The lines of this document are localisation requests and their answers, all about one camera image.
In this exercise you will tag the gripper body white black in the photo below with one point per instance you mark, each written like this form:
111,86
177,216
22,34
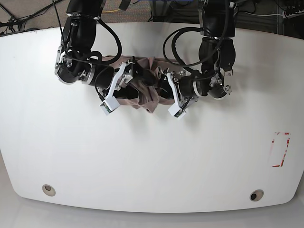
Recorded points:
107,79
182,90

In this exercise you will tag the mauve brown T-shirt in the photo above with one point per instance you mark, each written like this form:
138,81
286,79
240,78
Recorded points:
148,95

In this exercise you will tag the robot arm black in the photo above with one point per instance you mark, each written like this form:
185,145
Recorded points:
75,60
216,57

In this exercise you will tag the red tape rectangle marker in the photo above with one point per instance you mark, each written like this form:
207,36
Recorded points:
278,150

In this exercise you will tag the black tripod stand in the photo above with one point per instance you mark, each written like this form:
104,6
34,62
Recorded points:
17,25

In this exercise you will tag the white power strip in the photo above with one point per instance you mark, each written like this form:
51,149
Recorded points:
292,12

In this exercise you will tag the right table cable grommet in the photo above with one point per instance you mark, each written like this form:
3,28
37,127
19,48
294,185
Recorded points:
256,195

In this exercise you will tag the table cable grommet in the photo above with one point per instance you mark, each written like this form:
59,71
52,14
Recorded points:
256,195
48,190

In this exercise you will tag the left table cable grommet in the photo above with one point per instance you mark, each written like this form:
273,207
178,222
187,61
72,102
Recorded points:
48,190

